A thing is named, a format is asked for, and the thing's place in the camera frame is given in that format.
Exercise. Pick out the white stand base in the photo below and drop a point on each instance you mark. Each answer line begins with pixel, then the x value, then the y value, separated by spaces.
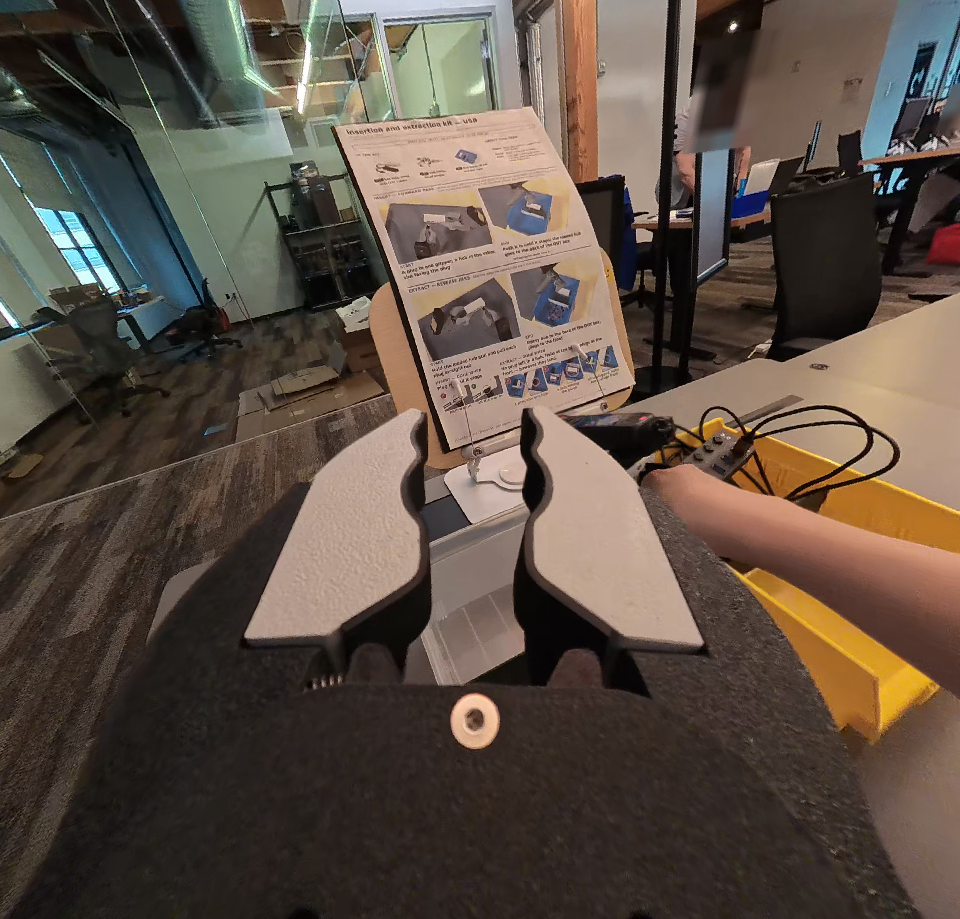
pixel 480 499

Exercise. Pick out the red storage bin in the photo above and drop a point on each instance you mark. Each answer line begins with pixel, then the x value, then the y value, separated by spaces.
pixel 945 244

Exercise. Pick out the black office chair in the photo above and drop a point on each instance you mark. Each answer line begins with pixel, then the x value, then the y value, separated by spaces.
pixel 97 326
pixel 825 259
pixel 202 319

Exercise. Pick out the blue jacket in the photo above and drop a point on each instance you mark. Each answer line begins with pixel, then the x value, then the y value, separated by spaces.
pixel 630 229

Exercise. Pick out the white foam box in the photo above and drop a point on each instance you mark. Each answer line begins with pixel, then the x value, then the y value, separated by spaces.
pixel 352 311

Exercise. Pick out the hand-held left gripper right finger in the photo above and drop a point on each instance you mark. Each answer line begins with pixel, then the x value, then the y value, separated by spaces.
pixel 615 559

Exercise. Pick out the black usb hub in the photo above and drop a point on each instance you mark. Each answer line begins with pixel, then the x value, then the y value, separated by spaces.
pixel 712 458

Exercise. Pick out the cardboard box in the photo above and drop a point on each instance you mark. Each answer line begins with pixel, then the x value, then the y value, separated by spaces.
pixel 364 349

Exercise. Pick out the printed instruction sheet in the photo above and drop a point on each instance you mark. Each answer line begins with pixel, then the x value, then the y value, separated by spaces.
pixel 450 154

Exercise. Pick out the black metal shelf rack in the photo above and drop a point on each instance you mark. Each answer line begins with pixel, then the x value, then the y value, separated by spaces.
pixel 330 259

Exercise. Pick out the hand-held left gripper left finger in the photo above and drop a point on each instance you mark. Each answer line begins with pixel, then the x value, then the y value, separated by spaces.
pixel 337 559

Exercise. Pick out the blue storage box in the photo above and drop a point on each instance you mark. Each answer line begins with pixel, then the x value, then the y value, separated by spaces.
pixel 750 206

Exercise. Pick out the yellow plastic bin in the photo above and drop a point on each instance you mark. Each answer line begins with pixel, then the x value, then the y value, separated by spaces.
pixel 825 649

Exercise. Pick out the flattened cardboard sheet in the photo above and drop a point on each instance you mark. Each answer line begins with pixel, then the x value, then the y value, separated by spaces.
pixel 352 394

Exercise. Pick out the person's right forearm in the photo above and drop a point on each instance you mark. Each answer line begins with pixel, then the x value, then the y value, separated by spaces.
pixel 825 559

